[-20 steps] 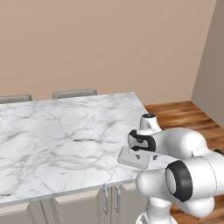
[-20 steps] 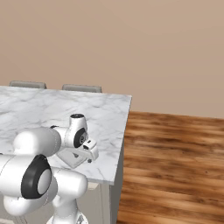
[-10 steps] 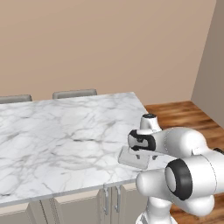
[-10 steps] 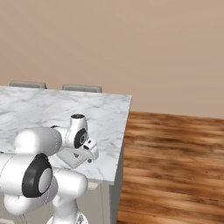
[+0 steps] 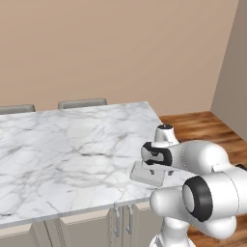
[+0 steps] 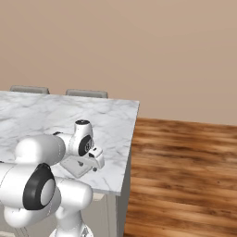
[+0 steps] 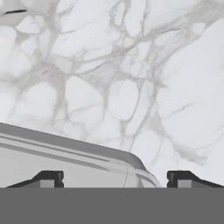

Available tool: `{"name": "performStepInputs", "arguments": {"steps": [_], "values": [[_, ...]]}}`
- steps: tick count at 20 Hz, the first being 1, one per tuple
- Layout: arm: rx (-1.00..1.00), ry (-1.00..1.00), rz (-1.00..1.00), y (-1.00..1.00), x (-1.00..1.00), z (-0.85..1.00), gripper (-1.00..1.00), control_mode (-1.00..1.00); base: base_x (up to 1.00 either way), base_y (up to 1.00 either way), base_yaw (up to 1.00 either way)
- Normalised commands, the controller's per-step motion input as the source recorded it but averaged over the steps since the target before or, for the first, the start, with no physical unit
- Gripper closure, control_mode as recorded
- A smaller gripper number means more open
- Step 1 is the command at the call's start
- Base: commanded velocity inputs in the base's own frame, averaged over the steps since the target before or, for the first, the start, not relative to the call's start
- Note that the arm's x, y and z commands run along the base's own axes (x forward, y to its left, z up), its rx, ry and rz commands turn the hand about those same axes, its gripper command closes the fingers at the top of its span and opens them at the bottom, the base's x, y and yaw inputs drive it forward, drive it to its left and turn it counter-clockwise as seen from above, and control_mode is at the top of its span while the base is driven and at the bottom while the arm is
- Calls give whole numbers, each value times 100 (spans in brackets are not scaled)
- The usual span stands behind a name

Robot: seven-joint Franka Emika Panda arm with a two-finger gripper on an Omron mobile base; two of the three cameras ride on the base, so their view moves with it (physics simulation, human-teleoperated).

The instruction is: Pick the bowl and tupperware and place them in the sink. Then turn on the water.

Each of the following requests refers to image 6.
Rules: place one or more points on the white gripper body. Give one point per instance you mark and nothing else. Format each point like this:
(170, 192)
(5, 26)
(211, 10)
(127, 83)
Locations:
(75, 166)

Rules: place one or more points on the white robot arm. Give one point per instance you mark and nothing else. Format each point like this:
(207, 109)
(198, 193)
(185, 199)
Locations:
(37, 172)

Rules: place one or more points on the white marble kitchen island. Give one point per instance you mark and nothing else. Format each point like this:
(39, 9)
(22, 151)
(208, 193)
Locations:
(92, 123)

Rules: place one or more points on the grey chair back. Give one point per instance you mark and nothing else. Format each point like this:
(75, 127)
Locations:
(29, 89)
(87, 93)

